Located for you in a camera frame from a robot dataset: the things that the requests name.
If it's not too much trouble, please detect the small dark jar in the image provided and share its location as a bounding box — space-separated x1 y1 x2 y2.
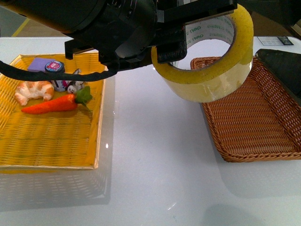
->
44 61 67 92

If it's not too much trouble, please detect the orange toy carrot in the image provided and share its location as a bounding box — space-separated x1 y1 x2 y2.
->
21 86 93 114

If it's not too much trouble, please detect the label card on table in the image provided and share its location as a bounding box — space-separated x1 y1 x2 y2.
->
257 36 293 46

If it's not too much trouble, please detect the yellow woven basket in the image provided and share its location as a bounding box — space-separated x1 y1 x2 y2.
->
0 52 109 170

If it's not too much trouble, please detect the yellow packing tape roll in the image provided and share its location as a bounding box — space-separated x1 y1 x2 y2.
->
151 5 253 103

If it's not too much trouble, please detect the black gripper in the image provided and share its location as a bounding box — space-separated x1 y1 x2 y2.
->
65 0 187 72

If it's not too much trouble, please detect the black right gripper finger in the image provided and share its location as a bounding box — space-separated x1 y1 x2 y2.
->
162 0 238 25

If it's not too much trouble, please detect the small panda figurine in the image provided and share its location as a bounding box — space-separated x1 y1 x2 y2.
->
66 81 85 94

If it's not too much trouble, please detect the purple foam block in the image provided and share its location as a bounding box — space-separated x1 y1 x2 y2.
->
27 57 54 72

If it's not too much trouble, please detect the brown wicker basket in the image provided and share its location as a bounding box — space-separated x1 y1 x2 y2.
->
203 59 301 162

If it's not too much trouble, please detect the black braided cable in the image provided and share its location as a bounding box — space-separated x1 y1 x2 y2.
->
0 60 118 82

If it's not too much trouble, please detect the toy croissant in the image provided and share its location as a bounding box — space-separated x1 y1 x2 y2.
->
14 81 55 106

